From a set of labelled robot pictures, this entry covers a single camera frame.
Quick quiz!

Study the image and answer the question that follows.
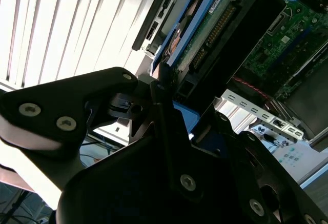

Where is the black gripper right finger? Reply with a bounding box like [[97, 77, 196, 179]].
[[196, 103, 328, 224]]

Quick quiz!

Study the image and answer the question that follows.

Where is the hard disk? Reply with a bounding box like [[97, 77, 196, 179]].
[[149, 0, 259, 139]]

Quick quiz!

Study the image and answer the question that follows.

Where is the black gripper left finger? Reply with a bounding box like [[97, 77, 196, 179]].
[[0, 62, 206, 203]]

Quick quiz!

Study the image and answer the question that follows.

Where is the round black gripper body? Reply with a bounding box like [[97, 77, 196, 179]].
[[55, 133, 266, 224]]

